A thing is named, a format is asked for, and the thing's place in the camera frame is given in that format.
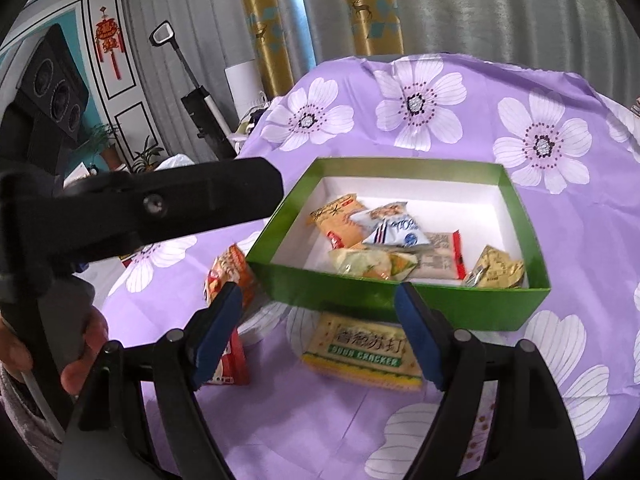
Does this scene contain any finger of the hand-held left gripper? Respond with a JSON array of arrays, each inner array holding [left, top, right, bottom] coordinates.
[[50, 156, 286, 271]]

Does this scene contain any red wall ornament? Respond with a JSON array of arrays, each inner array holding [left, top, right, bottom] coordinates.
[[94, 6, 127, 81]]

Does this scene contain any red snack packet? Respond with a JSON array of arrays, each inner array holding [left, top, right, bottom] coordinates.
[[202, 327, 251, 387]]

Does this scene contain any potted plant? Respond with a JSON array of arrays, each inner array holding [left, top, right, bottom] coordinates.
[[131, 135, 164, 172], [89, 122, 122, 169]]

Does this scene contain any grey curtain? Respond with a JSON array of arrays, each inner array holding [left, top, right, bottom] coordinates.
[[120, 0, 636, 161]]

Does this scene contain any orange panda snack packet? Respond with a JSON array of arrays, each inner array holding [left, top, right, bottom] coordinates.
[[204, 244, 258, 313]]

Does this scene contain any clear red-edged peanut packet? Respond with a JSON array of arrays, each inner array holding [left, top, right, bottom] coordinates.
[[349, 200, 432, 252]]

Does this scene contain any gold and brown snack packet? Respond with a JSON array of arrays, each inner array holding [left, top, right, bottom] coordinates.
[[462, 244, 527, 289]]

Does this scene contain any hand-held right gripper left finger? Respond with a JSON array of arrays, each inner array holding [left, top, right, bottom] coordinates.
[[57, 282, 244, 480]]

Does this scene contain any purple floral cloth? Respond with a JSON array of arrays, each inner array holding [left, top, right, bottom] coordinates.
[[105, 52, 640, 480]]

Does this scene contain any green cardboard box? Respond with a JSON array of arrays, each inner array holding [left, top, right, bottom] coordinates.
[[245, 156, 552, 333]]

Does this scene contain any light green chips packet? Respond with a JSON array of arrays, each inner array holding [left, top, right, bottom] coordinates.
[[327, 247, 420, 281]]

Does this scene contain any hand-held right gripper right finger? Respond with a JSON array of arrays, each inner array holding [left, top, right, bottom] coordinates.
[[394, 281, 586, 480]]

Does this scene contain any black upright vacuum cleaner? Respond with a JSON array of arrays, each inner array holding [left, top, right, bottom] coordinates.
[[149, 21, 237, 161]]

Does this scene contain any orange-yellow snack packet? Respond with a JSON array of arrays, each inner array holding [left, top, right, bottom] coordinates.
[[307, 194, 370, 251]]

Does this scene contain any yellow patterned curtain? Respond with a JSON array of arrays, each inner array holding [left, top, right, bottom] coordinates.
[[340, 0, 406, 57], [234, 0, 297, 97]]

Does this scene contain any clear red-edged snack packet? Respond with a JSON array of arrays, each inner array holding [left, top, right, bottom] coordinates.
[[417, 230, 467, 281]]

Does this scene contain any person's left hand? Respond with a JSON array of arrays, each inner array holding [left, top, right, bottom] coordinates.
[[0, 305, 109, 397]]

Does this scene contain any white rectangular appliance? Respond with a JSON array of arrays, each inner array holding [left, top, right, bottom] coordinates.
[[225, 60, 272, 117]]

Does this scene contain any yellow-green cracker packet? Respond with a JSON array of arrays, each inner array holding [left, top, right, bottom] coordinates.
[[300, 311, 425, 392]]

